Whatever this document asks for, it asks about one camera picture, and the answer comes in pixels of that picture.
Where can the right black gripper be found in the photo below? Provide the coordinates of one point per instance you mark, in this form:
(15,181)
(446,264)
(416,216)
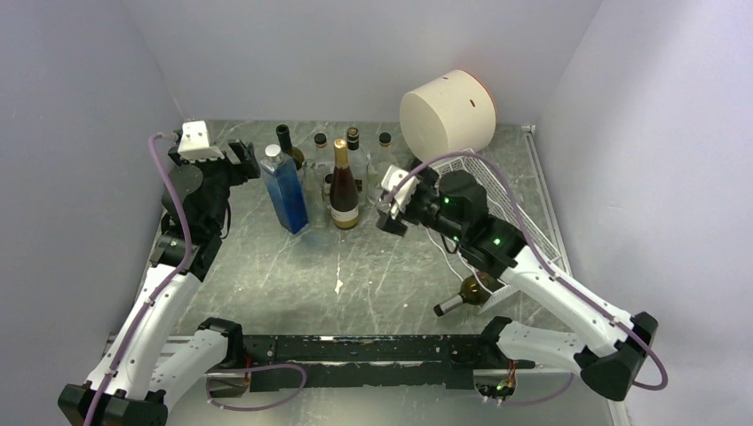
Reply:
(398,227)

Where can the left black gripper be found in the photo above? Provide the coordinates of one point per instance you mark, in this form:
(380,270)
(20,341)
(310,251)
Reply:
(239,172)

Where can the blue plastic tray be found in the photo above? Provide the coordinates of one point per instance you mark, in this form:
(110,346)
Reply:
(279,173)

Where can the green wine bottle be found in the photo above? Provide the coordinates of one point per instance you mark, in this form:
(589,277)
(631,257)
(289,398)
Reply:
(285,142)

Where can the clear flask bottle black cap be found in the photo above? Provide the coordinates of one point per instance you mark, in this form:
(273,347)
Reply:
(379,163)

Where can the dark bottle black cap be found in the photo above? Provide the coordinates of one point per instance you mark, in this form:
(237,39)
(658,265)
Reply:
(359,162)

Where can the red wine bottle gold cap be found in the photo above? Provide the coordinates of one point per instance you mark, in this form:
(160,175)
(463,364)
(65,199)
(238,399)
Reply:
(344,194)

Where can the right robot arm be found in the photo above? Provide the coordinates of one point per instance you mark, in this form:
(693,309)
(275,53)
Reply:
(606,346)

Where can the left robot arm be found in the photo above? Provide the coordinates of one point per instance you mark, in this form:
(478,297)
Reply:
(131,385)

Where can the cream cylindrical container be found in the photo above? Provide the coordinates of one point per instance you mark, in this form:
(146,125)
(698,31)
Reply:
(453,112)

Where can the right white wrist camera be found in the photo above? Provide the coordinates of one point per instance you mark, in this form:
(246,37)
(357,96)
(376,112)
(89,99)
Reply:
(398,190)

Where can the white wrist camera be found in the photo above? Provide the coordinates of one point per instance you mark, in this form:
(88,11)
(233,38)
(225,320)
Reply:
(196,143)
(398,190)

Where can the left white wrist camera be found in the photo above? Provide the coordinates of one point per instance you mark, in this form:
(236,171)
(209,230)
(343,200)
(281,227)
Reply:
(196,143)

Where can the white wire wine rack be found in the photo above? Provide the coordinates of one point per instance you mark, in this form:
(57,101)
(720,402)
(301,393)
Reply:
(502,196)

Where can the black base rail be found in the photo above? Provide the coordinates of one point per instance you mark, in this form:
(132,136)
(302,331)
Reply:
(341,361)

